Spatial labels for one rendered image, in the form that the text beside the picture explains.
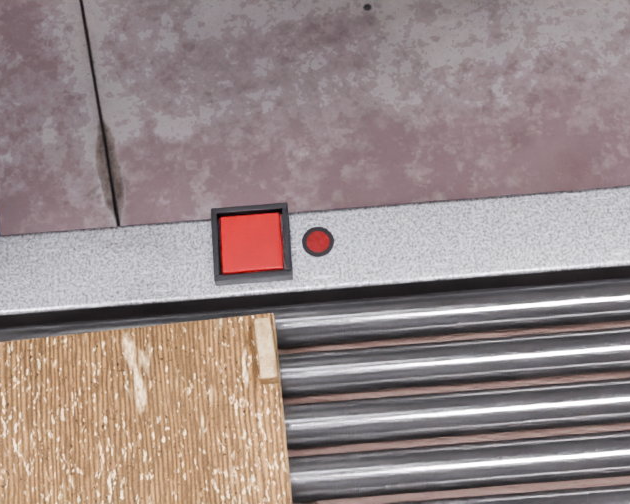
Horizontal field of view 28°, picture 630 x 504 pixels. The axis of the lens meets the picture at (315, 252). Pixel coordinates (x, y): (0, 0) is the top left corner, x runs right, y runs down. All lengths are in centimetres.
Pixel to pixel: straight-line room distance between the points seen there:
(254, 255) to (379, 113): 113
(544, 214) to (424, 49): 116
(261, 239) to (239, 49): 119
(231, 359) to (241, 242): 12
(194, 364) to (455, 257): 27
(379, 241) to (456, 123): 109
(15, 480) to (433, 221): 47
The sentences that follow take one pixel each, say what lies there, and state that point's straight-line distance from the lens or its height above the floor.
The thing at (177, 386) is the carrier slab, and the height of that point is 94.
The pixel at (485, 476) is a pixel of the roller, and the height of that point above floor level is 91.
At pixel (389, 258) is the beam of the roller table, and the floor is 91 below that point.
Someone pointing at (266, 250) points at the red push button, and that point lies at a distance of 122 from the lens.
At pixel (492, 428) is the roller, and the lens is 120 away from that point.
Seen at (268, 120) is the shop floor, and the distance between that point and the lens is 232.
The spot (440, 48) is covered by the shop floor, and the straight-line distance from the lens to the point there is 239.
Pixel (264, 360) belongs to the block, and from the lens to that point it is 115.
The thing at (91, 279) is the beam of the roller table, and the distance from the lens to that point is 125.
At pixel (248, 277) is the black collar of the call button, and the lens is 121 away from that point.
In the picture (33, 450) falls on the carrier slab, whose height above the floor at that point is 94.
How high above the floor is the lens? 207
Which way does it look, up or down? 70 degrees down
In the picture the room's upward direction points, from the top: 5 degrees counter-clockwise
